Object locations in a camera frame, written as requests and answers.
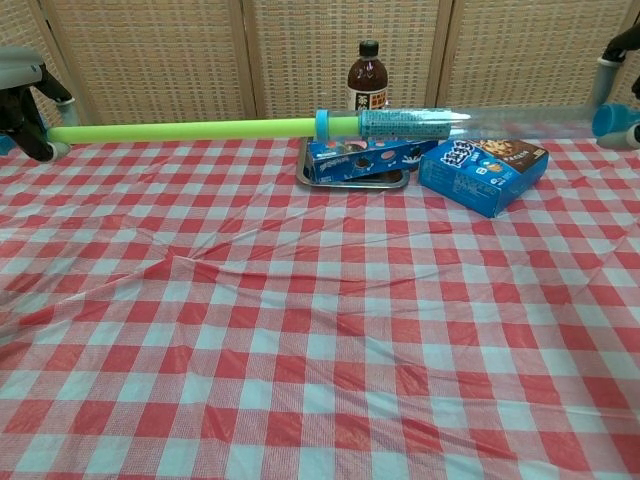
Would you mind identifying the grey black left robot hand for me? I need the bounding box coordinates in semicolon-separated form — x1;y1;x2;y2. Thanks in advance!
0;46;78;162

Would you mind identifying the long blue Oreo box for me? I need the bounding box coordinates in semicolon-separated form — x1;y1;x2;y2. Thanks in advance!
306;137;441;185

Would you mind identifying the rectangular stainless steel tray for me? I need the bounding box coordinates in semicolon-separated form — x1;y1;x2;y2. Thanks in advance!
294;137;412;191

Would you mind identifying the grey black right robot hand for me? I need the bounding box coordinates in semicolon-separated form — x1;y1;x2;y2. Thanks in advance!
593;19;640;150

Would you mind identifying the red white checkered tablecloth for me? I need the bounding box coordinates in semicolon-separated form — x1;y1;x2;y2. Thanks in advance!
0;118;640;480

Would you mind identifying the dark tea bottle white label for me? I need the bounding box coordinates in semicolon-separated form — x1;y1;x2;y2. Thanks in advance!
346;39;391;112

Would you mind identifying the woven bamboo folding screen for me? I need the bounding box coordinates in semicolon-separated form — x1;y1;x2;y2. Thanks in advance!
0;0;640;144

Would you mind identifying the green blue water gun toy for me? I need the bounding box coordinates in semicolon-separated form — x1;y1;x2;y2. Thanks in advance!
0;102;640;157

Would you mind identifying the blue chocolate chip cookie box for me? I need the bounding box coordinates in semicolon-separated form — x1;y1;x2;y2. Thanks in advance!
417;128;550;219

